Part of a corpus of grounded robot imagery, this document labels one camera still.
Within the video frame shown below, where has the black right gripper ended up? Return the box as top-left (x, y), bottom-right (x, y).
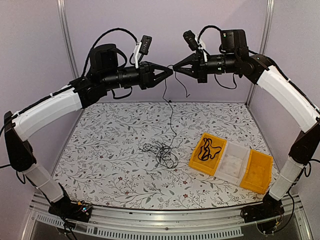
top-left (172, 49), bottom-right (238, 83)

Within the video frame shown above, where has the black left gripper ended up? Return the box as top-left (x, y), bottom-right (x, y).
top-left (101, 61), bottom-right (174, 91)

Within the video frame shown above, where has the thin black cable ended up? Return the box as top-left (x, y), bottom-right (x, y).
top-left (138, 64), bottom-right (191, 170)

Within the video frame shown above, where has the thick black cable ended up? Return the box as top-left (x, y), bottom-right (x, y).
top-left (197, 137), bottom-right (223, 162)

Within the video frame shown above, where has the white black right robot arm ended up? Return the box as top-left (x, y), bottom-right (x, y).
top-left (173, 25), bottom-right (320, 223)

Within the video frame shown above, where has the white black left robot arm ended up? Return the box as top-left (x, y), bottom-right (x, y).
top-left (3, 43), bottom-right (173, 222)

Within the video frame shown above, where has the floral patterned table cloth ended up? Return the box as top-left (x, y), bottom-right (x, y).
top-left (53, 102), bottom-right (269, 210)

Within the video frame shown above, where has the yellow bin nearest centre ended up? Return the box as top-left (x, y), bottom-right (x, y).
top-left (188, 133), bottom-right (227, 176)

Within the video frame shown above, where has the yellow bin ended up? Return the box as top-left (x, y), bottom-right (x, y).
top-left (239, 149), bottom-right (273, 195)
top-left (188, 133), bottom-right (227, 176)

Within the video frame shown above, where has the translucent white bin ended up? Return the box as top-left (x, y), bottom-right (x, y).
top-left (214, 141), bottom-right (251, 186)

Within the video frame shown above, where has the yellow bin far right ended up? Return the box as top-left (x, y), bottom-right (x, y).
top-left (239, 149), bottom-right (273, 195)

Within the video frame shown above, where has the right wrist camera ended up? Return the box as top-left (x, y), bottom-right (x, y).
top-left (182, 30), bottom-right (208, 63)

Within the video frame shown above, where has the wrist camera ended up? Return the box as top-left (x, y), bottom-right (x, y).
top-left (182, 30), bottom-right (208, 63)
top-left (129, 35), bottom-right (153, 69)

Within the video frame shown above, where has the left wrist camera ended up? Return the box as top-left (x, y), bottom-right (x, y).
top-left (129, 35), bottom-right (153, 69)

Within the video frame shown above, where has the right aluminium frame post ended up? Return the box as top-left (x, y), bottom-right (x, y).
top-left (245, 0), bottom-right (275, 107)

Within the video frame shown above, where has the aluminium frame post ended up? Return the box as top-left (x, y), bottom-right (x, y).
top-left (56, 0), bottom-right (80, 80)
top-left (245, 0), bottom-right (275, 107)

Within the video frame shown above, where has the left aluminium frame post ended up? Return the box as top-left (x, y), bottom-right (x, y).
top-left (56, 0), bottom-right (80, 80)

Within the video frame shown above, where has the aluminium front rail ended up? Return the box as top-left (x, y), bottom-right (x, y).
top-left (21, 193), bottom-right (314, 240)

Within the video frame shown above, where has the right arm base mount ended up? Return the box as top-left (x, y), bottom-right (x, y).
top-left (240, 200), bottom-right (295, 236)

